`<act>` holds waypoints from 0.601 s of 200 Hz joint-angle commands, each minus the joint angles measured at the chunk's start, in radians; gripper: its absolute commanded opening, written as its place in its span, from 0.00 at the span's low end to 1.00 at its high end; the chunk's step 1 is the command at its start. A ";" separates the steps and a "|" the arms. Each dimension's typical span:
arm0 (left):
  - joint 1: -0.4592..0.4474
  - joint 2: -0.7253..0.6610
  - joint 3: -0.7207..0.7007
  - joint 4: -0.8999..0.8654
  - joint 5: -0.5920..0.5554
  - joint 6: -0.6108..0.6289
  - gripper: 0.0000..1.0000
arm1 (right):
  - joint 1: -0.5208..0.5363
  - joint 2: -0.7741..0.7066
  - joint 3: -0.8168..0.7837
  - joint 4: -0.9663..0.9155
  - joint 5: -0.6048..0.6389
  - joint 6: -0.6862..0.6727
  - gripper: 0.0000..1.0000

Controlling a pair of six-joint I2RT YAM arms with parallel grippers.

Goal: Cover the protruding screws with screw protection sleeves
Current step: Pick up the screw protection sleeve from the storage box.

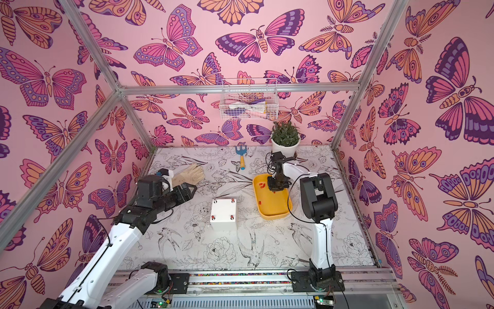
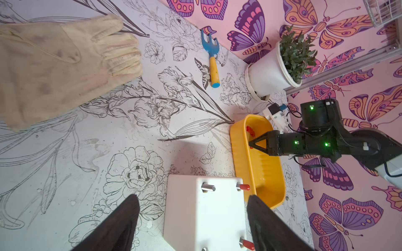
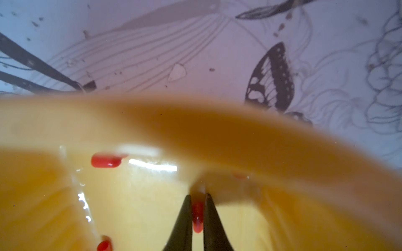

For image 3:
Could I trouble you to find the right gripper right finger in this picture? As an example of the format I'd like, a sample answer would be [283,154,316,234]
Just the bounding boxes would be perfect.
[203,193,234,251]

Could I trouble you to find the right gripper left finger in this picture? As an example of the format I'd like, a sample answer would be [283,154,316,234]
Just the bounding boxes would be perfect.
[163,195,193,251]

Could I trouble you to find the yellow plastic tray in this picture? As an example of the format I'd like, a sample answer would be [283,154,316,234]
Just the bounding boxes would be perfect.
[1,95,402,251]

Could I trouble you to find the red sleeves in tray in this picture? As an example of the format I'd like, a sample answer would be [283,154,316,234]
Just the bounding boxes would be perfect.
[91,152,128,251]

